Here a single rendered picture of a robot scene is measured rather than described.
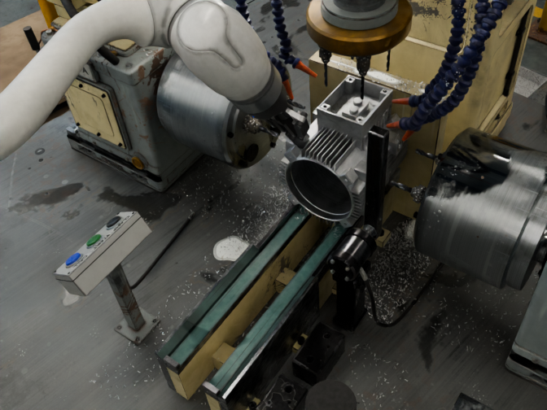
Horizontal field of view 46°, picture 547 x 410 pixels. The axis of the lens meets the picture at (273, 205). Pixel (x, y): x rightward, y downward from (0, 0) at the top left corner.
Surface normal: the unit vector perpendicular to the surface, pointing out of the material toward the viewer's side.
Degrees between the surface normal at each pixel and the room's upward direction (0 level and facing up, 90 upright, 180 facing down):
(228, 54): 90
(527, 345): 90
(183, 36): 48
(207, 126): 69
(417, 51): 90
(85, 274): 57
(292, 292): 0
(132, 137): 90
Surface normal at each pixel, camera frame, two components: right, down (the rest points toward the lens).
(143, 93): 0.82, 0.39
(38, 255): -0.07, -0.67
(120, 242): 0.65, -0.04
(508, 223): -0.47, 0.00
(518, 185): -0.24, -0.45
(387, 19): 0.59, 0.57
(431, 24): -0.57, 0.64
